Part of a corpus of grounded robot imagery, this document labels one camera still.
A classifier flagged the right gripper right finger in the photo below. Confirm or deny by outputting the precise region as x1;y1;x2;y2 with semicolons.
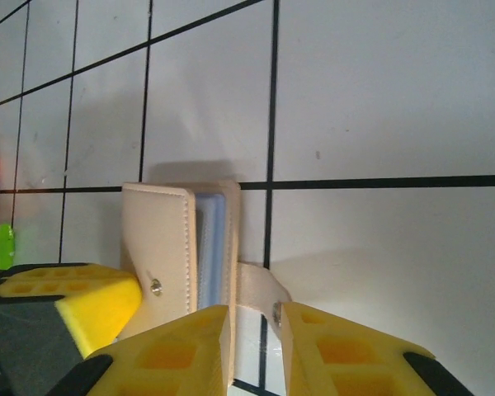
279;300;479;396

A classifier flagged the green plastic item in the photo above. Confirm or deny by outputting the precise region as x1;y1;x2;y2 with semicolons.
0;220;17;270

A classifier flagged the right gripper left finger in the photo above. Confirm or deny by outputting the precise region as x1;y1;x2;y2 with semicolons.
68;304;237;396

